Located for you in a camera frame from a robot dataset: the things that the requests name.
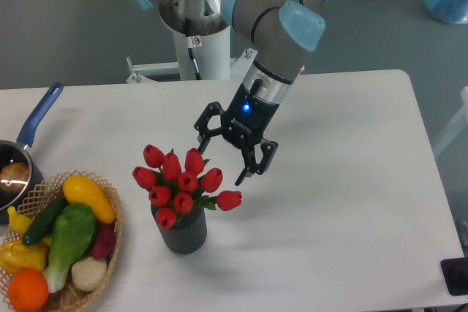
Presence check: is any dark grey ribbed vase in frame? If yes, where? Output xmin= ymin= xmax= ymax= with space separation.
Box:
xmin=157 ymin=208 xmax=207 ymax=254

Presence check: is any brown bread roll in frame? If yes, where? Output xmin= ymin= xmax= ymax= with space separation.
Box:
xmin=1 ymin=162 xmax=29 ymax=194

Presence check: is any yellow banana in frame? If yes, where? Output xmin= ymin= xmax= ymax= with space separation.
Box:
xmin=7 ymin=206 xmax=33 ymax=236

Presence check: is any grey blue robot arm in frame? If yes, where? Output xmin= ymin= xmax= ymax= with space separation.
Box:
xmin=134 ymin=0 xmax=327 ymax=178

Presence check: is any white garlic bulb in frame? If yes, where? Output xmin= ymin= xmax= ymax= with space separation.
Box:
xmin=71 ymin=256 xmax=107 ymax=292

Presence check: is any yellow bell pepper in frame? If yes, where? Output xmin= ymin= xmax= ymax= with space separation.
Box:
xmin=1 ymin=240 xmax=48 ymax=275

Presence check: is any yellow squash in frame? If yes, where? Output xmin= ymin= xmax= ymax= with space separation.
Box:
xmin=63 ymin=175 xmax=116 ymax=224

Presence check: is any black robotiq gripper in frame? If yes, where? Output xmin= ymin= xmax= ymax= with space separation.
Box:
xmin=194 ymin=84 xmax=279 ymax=186

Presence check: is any blue handled saucepan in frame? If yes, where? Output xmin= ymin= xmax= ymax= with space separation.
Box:
xmin=1 ymin=83 xmax=64 ymax=225

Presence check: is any green cucumber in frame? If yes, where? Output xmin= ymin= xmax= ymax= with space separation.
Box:
xmin=22 ymin=192 xmax=69 ymax=246

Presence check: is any white frame at right edge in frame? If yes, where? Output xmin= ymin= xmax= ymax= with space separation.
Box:
xmin=432 ymin=86 xmax=467 ymax=159

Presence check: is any red tulip bouquet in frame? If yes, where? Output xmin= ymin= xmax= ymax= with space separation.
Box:
xmin=132 ymin=144 xmax=242 ymax=229

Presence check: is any purple red onion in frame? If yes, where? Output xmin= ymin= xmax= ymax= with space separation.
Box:
xmin=90 ymin=225 xmax=116 ymax=259

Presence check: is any black device at table edge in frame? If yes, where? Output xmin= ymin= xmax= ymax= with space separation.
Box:
xmin=440 ymin=257 xmax=468 ymax=296

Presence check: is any orange fruit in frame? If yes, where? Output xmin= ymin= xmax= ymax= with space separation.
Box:
xmin=7 ymin=269 xmax=49 ymax=311

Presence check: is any green bok choy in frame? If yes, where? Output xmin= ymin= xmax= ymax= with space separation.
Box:
xmin=43 ymin=203 xmax=97 ymax=294

